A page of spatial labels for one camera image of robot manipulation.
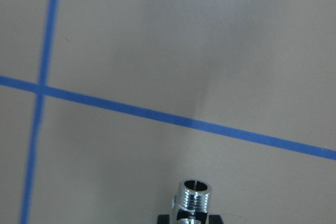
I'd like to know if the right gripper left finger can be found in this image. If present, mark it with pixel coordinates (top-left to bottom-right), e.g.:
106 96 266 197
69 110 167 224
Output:
157 215 170 224

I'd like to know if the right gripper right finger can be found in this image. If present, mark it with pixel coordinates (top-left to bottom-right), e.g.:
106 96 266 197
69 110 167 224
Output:
208 215 224 224

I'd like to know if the chrome angle valve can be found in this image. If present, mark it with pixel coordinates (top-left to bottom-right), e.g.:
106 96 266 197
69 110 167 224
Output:
170 178 212 223

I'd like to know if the brown paper table mat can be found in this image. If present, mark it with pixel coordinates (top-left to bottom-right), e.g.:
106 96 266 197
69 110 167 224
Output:
1 0 335 223

